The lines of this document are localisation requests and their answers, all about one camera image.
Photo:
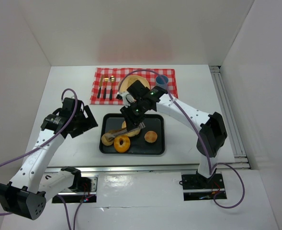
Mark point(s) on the gold spoon black handle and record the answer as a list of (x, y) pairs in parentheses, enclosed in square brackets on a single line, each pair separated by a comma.
[(112, 80)]

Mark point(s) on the large pale bagel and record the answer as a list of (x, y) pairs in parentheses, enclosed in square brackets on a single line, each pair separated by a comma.
[(132, 133)]

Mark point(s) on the blue cup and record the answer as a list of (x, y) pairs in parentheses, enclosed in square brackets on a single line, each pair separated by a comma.
[(161, 81)]

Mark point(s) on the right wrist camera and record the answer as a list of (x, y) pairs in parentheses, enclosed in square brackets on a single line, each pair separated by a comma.
[(126, 97)]

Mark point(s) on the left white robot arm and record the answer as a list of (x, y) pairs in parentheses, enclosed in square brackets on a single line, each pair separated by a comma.
[(28, 191)]

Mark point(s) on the speckled oval bread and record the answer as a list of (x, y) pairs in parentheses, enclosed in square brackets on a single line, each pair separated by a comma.
[(132, 79)]

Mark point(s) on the small round bun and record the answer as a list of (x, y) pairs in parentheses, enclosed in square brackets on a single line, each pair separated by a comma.
[(151, 136)]

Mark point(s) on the beige plate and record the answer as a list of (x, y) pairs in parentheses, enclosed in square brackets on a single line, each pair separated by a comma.
[(124, 87)]

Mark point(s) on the aluminium rail front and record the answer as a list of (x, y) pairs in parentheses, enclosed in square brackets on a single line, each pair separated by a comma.
[(142, 168)]

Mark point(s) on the gold fork black handle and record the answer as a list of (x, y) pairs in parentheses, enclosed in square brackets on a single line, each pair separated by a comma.
[(106, 80)]

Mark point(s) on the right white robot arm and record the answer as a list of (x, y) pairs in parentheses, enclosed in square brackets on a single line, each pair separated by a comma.
[(209, 128)]

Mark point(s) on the aluminium rail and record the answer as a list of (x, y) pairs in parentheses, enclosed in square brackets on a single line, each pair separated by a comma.
[(241, 160), (142, 168)]

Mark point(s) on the gold knife black handle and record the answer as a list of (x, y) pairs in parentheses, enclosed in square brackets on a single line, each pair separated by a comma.
[(100, 86)]

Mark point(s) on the aluminium rail right side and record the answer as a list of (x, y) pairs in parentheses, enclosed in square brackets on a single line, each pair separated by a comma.
[(241, 160)]

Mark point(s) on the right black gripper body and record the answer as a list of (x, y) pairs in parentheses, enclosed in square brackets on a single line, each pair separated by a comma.
[(133, 120)]

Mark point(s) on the small round muffin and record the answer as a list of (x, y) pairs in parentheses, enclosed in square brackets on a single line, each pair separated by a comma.
[(106, 140)]

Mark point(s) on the black baking tray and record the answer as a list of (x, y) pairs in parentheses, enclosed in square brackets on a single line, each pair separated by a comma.
[(139, 146)]

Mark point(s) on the metal tongs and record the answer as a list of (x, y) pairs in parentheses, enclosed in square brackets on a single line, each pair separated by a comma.
[(123, 131)]

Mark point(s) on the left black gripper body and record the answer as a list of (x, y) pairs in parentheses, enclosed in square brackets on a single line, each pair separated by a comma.
[(88, 120)]

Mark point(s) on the orange glazed donut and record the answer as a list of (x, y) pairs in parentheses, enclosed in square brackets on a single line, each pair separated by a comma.
[(122, 144)]

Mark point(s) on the red checkered cloth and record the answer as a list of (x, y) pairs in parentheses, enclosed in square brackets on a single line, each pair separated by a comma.
[(119, 74)]

